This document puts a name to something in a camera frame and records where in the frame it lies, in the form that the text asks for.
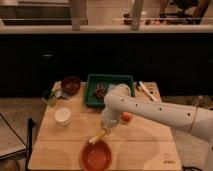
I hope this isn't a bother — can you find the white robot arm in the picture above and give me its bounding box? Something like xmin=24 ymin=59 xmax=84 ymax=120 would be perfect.
xmin=101 ymin=84 xmax=213 ymax=171

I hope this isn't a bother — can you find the dark food in tray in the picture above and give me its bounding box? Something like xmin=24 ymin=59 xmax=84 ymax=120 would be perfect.
xmin=94 ymin=84 xmax=106 ymax=101

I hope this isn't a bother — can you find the dark green cup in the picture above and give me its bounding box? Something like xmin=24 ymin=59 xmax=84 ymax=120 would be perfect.
xmin=42 ymin=90 xmax=57 ymax=106

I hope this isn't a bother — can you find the green plastic tray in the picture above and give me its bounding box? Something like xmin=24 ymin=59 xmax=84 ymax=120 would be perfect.
xmin=83 ymin=74 xmax=135 ymax=108

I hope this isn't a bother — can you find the white knife utensil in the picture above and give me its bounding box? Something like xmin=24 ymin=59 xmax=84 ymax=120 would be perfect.
xmin=139 ymin=81 xmax=158 ymax=102

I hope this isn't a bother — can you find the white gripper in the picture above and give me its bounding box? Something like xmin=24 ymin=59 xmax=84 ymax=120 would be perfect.
xmin=101 ymin=108 xmax=120 ymax=134

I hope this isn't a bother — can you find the black chair frame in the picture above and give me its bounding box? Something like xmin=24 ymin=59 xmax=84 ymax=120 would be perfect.
xmin=0 ymin=113 xmax=35 ymax=162

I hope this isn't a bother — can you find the white lidded cup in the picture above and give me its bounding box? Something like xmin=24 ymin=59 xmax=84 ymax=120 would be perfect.
xmin=54 ymin=107 xmax=71 ymax=126

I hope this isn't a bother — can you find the red bowl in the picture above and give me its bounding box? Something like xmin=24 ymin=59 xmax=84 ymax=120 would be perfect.
xmin=79 ymin=141 xmax=112 ymax=171

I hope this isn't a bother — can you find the dark brown bowl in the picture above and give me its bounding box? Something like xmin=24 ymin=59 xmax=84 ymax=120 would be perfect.
xmin=61 ymin=76 xmax=81 ymax=95

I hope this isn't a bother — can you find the red tomato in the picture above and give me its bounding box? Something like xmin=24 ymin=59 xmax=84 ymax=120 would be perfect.
xmin=121 ymin=112 xmax=133 ymax=123

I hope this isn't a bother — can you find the yellow banana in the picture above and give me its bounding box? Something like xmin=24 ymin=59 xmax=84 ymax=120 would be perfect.
xmin=88 ymin=130 xmax=106 ymax=145

